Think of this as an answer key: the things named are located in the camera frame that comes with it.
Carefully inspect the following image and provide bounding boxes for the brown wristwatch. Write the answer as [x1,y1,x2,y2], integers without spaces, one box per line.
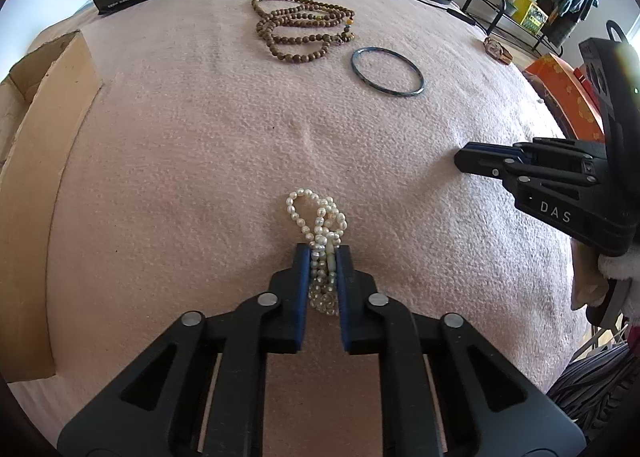
[483,36,514,65]

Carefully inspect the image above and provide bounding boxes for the beige cloth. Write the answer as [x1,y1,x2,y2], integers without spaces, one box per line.
[570,237,613,312]

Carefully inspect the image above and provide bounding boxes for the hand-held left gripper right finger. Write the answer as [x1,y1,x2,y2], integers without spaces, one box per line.
[336,245,586,457]

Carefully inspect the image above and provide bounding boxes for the brown wooden bead necklace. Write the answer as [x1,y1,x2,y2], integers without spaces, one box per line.
[251,0,357,64]

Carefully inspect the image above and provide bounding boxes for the yellow green box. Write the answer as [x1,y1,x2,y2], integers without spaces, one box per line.
[514,0,550,34]

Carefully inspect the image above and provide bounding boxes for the dark green bangle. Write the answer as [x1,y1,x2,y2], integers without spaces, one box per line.
[350,47,425,97]

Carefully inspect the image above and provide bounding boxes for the white pearl necklace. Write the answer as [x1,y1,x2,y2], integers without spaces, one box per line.
[286,188,348,317]

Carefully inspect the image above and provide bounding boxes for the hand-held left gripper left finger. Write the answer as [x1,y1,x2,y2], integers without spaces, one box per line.
[57,243,312,457]

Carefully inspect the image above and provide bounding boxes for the pink blanket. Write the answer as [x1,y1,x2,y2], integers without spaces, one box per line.
[0,0,603,457]

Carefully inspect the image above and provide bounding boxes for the orange patterned box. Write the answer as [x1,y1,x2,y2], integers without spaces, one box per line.
[523,52,608,143]

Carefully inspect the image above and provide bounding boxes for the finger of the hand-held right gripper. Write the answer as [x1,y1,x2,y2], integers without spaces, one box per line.
[455,143,601,188]
[515,136,609,166]

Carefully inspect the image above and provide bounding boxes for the brown cardboard box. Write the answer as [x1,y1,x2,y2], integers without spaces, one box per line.
[0,30,104,382]

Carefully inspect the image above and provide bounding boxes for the black white striped cloth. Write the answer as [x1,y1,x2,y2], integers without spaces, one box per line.
[546,341,640,457]

